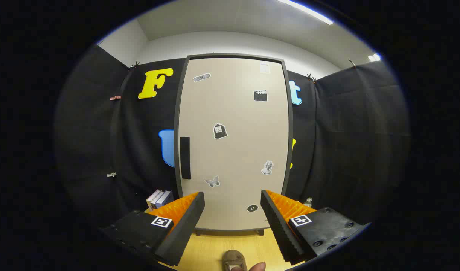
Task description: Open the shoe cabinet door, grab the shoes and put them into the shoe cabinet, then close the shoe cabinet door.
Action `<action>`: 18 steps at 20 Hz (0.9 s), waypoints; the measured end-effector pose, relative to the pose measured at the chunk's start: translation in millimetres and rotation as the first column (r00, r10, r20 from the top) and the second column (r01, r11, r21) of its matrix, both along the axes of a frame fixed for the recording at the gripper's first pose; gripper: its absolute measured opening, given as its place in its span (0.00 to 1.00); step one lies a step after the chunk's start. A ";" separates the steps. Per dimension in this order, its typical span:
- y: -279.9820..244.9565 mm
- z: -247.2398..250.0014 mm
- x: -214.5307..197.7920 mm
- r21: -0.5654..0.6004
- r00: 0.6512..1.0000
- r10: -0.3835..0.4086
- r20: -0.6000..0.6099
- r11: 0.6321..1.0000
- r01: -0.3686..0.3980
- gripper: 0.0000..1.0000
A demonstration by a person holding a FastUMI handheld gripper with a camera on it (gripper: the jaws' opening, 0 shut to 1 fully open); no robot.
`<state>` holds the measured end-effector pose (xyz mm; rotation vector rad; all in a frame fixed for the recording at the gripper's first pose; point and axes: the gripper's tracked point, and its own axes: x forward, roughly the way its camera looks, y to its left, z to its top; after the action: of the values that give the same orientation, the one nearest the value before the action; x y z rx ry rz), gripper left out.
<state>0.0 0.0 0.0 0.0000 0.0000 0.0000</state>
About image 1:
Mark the black backdrop cloth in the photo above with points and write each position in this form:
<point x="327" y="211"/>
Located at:
<point x="346" y="131"/>

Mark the white paperback book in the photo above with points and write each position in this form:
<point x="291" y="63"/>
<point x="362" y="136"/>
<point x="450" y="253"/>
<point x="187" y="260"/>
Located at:
<point x="152" y="199"/>
<point x="158" y="198"/>

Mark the green drink bottle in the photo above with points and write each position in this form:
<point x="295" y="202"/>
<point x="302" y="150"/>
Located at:
<point x="308" y="202"/>

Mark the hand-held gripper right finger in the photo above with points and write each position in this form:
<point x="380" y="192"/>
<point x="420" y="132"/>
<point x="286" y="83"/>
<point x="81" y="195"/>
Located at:
<point x="281" y="229"/>

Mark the small ceiling light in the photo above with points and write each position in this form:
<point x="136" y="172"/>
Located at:
<point x="374" y="57"/>

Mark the beige shoe cabinet door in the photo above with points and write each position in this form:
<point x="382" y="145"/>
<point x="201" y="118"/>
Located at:
<point x="233" y="158"/>

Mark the black binder clip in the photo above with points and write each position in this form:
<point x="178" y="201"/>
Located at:
<point x="134" y="64"/>
<point x="311" y="78"/>
<point x="352" y="63"/>

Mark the grey shoe cabinet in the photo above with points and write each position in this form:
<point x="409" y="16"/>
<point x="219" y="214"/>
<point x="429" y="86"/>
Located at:
<point x="233" y="55"/>

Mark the brown fuzzy shoe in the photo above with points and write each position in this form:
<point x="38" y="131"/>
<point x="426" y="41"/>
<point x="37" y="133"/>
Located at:
<point x="234" y="259"/>

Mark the blue paperback book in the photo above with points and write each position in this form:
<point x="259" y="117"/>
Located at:
<point x="166" y="198"/>

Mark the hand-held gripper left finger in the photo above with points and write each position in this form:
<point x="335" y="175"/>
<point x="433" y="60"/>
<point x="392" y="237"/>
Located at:
<point x="185" y="229"/>

